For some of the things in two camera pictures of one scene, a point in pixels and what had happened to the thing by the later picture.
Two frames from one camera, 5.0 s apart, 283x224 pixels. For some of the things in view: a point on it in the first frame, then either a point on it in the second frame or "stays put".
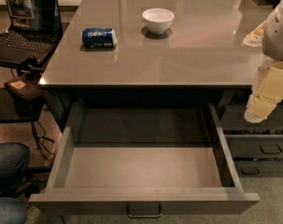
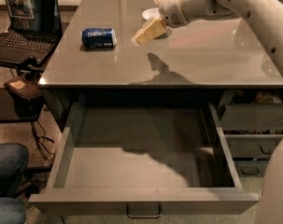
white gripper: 277,36 -> 171,8
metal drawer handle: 146,216 stays put
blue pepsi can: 98,38 stays put
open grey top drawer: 143,160 stays put
